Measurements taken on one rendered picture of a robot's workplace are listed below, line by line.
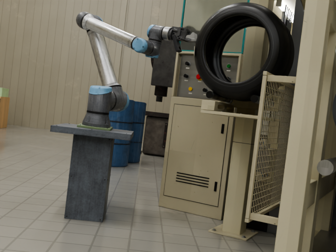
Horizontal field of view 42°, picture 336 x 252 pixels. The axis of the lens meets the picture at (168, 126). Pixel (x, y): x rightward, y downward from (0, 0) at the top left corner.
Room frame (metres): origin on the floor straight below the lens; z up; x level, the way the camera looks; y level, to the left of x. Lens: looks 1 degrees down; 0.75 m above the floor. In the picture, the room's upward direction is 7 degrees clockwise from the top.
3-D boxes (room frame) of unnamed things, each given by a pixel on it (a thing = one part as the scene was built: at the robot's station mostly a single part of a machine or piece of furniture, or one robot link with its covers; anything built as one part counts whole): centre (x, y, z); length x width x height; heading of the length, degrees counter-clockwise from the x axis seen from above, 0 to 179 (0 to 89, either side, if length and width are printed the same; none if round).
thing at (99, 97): (2.98, 0.48, 0.80); 0.17 x 0.15 x 0.18; 152
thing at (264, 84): (2.41, -0.62, 0.65); 0.90 x 0.02 x 0.70; 152
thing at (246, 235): (3.00, -0.53, 0.01); 0.27 x 0.27 x 0.02; 62
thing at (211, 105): (2.83, -0.31, 0.83); 0.36 x 0.09 x 0.06; 152
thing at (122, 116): (6.19, 0.71, 0.45); 1.22 x 0.75 x 0.90; 2
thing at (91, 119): (2.98, 0.48, 0.67); 0.19 x 0.19 x 0.10
